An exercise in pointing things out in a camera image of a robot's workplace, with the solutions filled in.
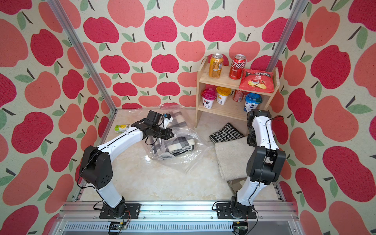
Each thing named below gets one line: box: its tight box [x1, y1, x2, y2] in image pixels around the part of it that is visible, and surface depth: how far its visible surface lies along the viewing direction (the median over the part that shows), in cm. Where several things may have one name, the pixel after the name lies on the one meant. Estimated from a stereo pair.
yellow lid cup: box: [216, 86, 232, 106], surface depth 91 cm
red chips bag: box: [238, 68, 275, 93], surface depth 72 cm
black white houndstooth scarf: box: [209, 122, 245, 143], surface depth 103 cm
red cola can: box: [229, 53, 247, 80], surface depth 72 cm
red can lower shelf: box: [233, 89, 245, 103], surface depth 95 cm
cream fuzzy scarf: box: [214, 136, 257, 182], surface depth 88 cm
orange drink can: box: [208, 52, 224, 79], surface depth 73 cm
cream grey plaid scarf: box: [152, 110, 196, 158], surface depth 95 cm
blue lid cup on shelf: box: [243, 92, 263, 113], surface depth 86 cm
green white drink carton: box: [114, 124, 131, 134], surface depth 107 cm
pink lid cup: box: [200, 88, 218, 110], surface depth 90 cm
